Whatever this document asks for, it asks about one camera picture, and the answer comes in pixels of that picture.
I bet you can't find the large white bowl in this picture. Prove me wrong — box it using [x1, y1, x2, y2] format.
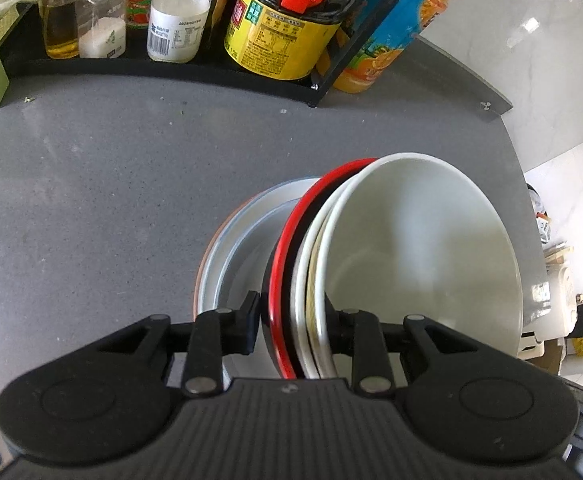
[311, 153, 523, 378]

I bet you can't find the round tin with packets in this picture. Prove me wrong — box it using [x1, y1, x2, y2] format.
[527, 184, 551, 245]

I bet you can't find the glass salt shaker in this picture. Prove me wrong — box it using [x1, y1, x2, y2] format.
[75, 0, 128, 58]

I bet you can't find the white plate Sweet print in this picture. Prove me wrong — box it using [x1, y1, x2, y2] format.
[198, 176, 323, 380]

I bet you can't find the black metal spice rack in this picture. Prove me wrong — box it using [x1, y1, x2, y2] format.
[0, 0, 399, 107]

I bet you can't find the red black bowl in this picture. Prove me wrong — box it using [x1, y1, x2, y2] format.
[260, 157, 376, 379]

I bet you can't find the soy sauce bottle yellow label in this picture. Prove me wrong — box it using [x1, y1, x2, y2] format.
[224, 0, 355, 81]

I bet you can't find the orange juice bottle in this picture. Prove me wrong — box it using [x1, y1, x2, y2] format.
[334, 0, 449, 94]

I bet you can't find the cream rice cooker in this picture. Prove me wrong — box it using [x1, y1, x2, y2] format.
[518, 238, 579, 361]

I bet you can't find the oil dispenser bottle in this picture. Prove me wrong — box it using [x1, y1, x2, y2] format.
[37, 0, 78, 60]

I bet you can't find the small white bowl yellow print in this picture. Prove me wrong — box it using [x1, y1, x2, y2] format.
[290, 178, 351, 379]

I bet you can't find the white label glass jar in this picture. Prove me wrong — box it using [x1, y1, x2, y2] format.
[147, 0, 212, 64]

